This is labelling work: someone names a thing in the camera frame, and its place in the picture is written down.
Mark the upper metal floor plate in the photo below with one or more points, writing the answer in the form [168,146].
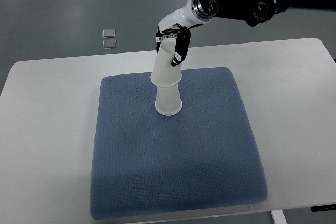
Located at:
[109,33]

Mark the blue textured cushion mat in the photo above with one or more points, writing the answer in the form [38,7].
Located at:
[146,163]

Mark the black table control panel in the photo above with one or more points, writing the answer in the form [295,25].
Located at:
[323,208]

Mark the white paper cup carried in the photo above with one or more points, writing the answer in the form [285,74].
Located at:
[164,74]

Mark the white paper cup on mat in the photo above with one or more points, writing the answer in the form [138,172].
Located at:
[168,101]

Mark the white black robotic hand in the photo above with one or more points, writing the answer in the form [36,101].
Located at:
[178,24]

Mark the white table leg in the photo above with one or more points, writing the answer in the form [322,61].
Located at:
[278,217]

